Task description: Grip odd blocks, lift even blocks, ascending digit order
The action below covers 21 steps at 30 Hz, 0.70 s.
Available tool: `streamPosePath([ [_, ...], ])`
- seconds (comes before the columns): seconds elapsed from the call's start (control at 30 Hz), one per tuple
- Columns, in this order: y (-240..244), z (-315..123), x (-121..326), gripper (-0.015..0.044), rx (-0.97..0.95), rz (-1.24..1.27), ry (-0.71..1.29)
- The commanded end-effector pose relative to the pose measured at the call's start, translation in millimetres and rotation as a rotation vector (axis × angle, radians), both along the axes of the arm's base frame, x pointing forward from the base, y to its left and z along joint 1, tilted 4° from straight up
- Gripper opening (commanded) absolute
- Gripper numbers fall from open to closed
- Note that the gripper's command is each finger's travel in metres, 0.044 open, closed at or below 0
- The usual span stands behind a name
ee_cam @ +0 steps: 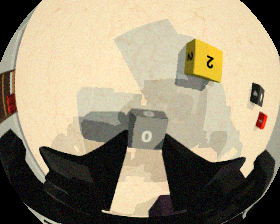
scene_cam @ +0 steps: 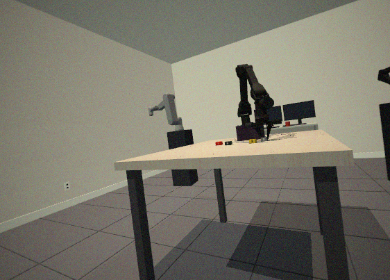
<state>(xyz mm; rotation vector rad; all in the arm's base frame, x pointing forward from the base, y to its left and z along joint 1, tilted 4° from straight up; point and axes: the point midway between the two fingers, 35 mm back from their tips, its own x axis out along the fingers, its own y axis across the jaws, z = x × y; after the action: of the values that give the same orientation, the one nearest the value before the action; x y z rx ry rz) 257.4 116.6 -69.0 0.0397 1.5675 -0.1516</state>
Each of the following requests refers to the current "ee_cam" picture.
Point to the small red block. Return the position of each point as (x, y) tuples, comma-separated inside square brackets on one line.
[(261, 120)]

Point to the yellow block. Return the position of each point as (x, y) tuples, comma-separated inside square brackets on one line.
[(203, 61)]

